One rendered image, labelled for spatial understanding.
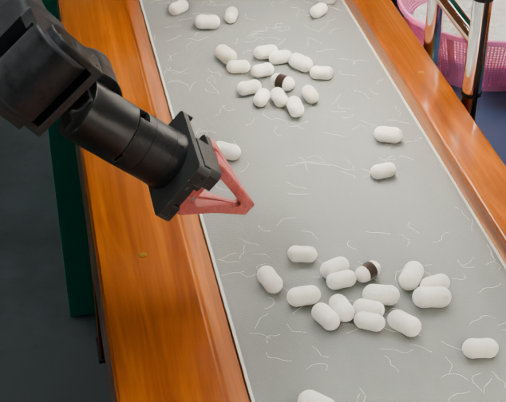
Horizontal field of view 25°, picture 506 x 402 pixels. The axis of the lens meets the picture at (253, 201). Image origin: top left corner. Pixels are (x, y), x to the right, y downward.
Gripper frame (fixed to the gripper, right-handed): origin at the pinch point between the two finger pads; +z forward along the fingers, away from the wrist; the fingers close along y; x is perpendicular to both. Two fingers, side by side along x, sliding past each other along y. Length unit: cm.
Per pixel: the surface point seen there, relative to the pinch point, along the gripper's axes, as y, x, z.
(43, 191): 132, 77, 41
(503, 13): 56, -24, 47
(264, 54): 47.2, -0.8, 16.1
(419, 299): -6.8, -3.6, 18.4
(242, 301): -1.6, 8.4, 6.6
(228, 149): 23.8, 4.9, 8.4
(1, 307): 93, 84, 33
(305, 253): 2.8, 2.4, 11.5
